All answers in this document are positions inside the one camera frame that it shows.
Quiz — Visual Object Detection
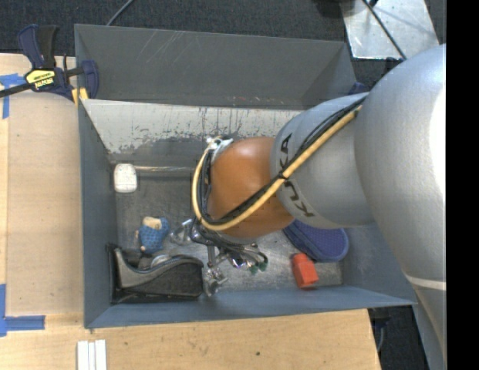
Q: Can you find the clear glass object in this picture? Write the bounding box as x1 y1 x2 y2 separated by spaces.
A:
168 217 196 246

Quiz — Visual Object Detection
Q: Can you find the black and grey curved object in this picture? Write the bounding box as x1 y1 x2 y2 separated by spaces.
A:
106 242 205 304

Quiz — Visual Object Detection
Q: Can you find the blue toy figure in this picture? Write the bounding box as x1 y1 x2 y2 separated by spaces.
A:
135 216 171 257

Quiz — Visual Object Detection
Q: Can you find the red-orange block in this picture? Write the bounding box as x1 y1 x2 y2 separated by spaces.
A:
291 252 320 290

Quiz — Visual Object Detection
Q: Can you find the white rounded box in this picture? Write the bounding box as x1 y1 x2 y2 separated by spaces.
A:
113 163 139 193

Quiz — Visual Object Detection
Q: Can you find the pale wood board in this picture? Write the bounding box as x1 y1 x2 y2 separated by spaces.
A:
5 90 86 317

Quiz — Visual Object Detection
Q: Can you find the grey metal bin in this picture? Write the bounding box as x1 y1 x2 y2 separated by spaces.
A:
73 23 418 330

